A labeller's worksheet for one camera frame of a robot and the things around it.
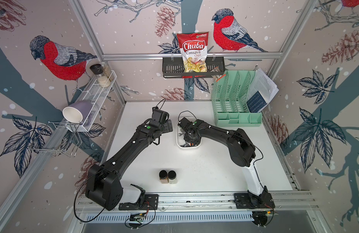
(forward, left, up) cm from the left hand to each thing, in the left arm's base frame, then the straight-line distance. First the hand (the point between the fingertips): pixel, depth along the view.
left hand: (166, 122), depth 84 cm
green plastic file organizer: (+38, -50, -19) cm, 65 cm away
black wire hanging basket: (+35, -3, +14) cm, 38 cm away
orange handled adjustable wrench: (-11, -14, -7) cm, 19 cm away
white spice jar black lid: (-28, -5, -9) cm, 30 cm away
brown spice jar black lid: (-28, 0, -9) cm, 30 cm away
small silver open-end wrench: (+2, -8, -17) cm, 19 cm away
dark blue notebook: (+22, -63, -7) cm, 67 cm away
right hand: (-2, -14, -17) cm, 22 cm away
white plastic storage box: (+2, -8, -16) cm, 18 cm away
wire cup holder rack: (-20, +40, +17) cm, 48 cm away
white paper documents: (+30, -65, +5) cm, 72 cm away
